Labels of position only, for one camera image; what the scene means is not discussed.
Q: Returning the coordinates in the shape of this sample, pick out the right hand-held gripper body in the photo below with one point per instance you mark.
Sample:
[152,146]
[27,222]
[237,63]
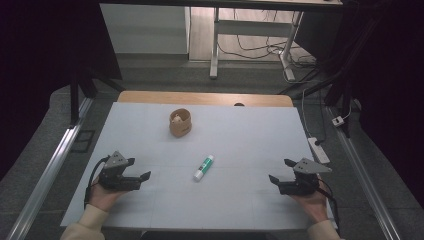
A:
[301,181]

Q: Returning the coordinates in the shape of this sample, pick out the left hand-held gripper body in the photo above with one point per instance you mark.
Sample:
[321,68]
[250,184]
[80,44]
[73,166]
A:
[115,175]

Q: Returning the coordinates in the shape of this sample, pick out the green and white glue stick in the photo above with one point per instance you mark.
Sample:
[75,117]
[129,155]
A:
[203,168]

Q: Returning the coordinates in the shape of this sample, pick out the person's right hand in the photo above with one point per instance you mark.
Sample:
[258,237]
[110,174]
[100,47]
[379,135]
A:
[311,205]

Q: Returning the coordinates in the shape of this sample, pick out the person's left hand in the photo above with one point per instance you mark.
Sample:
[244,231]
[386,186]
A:
[103,198]

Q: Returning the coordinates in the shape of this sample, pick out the white power strip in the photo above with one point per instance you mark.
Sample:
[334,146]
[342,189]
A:
[319,150]

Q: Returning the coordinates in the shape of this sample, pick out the white table mat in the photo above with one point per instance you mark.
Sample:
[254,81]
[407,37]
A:
[233,143]

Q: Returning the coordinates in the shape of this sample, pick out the small beige figure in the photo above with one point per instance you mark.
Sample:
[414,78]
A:
[177,118]

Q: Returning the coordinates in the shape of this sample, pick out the small white adapter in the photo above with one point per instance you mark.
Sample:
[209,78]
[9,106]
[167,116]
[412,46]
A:
[338,121]

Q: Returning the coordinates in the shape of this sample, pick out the small dark round object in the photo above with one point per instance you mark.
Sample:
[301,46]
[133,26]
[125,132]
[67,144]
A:
[239,104]

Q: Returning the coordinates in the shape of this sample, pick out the wooden table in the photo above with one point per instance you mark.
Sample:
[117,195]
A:
[200,98]

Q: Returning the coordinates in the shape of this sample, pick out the dark curtain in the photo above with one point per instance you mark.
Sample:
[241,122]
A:
[40,66]
[393,83]

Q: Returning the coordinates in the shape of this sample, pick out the white cabinet panel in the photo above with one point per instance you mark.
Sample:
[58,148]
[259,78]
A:
[143,30]

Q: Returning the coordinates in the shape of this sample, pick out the dark floor socket frame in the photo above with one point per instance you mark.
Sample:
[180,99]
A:
[83,141]

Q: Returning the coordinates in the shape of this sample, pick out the aluminium rail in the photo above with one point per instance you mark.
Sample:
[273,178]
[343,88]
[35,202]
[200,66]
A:
[50,173]
[363,180]

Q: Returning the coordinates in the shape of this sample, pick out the white desk frame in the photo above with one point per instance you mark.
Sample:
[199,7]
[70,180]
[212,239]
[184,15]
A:
[248,28]

